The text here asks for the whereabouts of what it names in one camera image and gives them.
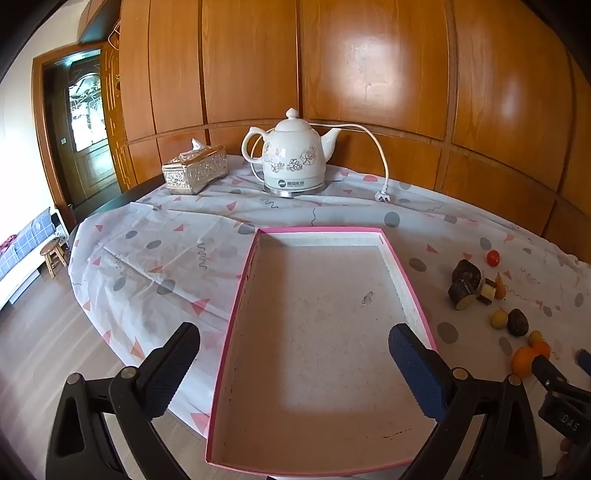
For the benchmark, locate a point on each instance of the pink-edged shallow tray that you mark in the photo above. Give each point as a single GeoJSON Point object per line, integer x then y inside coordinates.
{"type": "Point", "coordinates": [314, 323]}

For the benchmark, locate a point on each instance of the blue checked sofa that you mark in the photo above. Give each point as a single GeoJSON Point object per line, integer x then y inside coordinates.
{"type": "Point", "coordinates": [23, 244]}

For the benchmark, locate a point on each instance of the silver kettle base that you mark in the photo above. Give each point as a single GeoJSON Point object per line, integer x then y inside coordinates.
{"type": "Point", "coordinates": [295, 191]}

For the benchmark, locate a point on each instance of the small carrot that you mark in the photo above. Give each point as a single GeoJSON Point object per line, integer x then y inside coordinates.
{"type": "Point", "coordinates": [500, 285]}

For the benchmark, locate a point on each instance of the white patterned tablecloth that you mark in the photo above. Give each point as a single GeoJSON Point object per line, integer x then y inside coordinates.
{"type": "Point", "coordinates": [161, 240]}

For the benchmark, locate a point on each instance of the large orange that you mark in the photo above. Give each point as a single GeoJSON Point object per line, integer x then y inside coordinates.
{"type": "Point", "coordinates": [524, 361]}

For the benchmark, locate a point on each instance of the small wooden stool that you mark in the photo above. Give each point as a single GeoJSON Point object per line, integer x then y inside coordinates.
{"type": "Point", "coordinates": [51, 249]}

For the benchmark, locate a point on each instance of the silver embossed tissue box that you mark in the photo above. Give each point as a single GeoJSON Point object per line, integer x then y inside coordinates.
{"type": "Point", "coordinates": [194, 170]}

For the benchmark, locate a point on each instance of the red cherry tomato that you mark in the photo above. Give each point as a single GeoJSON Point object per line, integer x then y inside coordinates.
{"type": "Point", "coordinates": [493, 257]}

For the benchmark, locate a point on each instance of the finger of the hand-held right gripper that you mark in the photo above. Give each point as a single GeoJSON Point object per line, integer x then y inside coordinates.
{"type": "Point", "coordinates": [584, 360]}
{"type": "Point", "coordinates": [549, 374]}

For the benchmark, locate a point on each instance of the white ceramic electric kettle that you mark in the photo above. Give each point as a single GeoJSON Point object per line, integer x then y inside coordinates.
{"type": "Point", "coordinates": [291, 152]}

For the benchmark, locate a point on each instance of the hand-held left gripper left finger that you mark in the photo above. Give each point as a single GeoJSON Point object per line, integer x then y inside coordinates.
{"type": "Point", "coordinates": [171, 369]}

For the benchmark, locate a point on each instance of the small dark root chunk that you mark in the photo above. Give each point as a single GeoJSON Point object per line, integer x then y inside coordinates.
{"type": "Point", "coordinates": [486, 291]}

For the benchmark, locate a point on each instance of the small orange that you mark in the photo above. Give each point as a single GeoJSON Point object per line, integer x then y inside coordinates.
{"type": "Point", "coordinates": [544, 348]}

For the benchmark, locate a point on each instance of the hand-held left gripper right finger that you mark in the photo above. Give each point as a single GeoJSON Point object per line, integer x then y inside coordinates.
{"type": "Point", "coordinates": [415, 369]}

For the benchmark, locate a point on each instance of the wooden door with glass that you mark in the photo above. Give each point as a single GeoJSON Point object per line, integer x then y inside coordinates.
{"type": "Point", "coordinates": [87, 161]}

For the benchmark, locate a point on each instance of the tan longan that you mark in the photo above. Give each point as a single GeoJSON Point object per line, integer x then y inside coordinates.
{"type": "Point", "coordinates": [535, 338]}
{"type": "Point", "coordinates": [499, 319]}

